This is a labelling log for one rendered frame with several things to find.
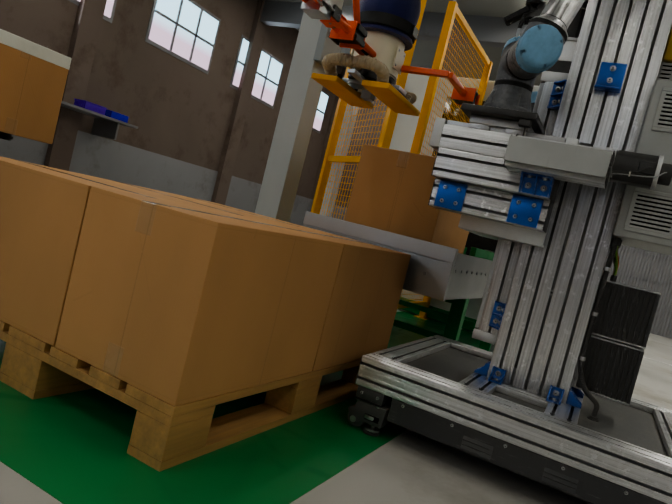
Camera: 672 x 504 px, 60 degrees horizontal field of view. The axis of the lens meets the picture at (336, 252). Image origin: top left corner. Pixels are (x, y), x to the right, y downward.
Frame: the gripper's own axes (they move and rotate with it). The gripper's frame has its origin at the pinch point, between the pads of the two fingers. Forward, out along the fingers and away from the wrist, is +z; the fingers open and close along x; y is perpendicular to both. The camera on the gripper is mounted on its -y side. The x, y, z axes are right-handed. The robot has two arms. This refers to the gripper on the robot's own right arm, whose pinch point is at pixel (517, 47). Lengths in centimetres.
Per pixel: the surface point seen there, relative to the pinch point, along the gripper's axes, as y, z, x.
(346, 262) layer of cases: -12, 103, -94
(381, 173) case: -35, 68, -29
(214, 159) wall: -591, 43, 552
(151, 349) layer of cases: -23, 128, -158
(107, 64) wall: -590, -33, 293
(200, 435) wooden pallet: -13, 146, -147
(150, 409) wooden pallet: -19, 140, -159
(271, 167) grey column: -134, 71, 38
